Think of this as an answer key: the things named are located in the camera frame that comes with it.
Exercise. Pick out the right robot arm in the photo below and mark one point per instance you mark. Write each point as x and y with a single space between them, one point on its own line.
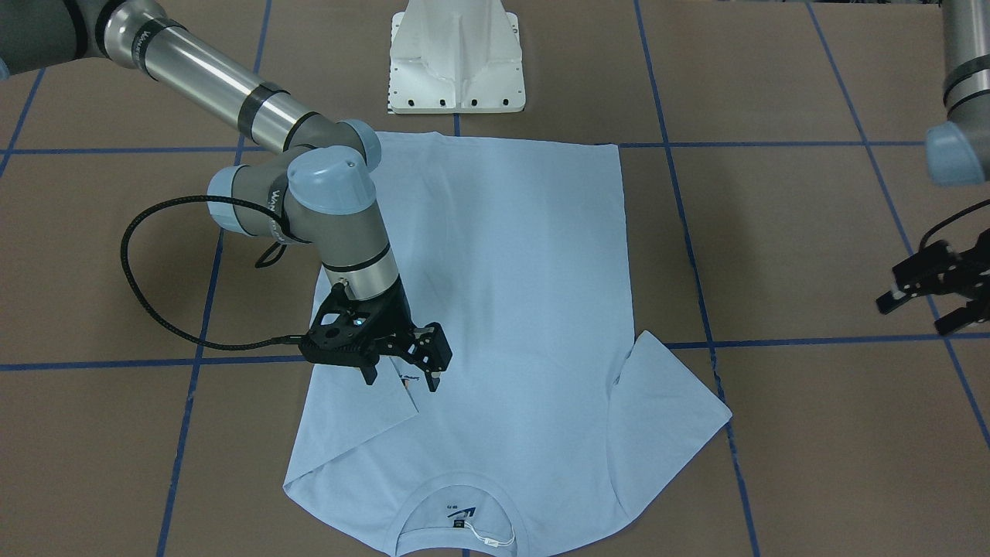
316 190

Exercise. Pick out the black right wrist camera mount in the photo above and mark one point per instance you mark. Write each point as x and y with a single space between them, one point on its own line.
336 335

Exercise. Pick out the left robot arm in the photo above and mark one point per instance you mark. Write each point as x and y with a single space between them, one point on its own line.
957 154

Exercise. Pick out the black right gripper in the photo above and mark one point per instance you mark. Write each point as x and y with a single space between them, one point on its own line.
397 316

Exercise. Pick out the light blue t-shirt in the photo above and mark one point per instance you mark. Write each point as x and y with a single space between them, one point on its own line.
556 424

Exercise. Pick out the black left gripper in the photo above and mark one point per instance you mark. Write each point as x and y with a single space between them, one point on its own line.
933 272

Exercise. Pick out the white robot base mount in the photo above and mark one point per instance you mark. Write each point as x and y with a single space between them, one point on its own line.
455 57

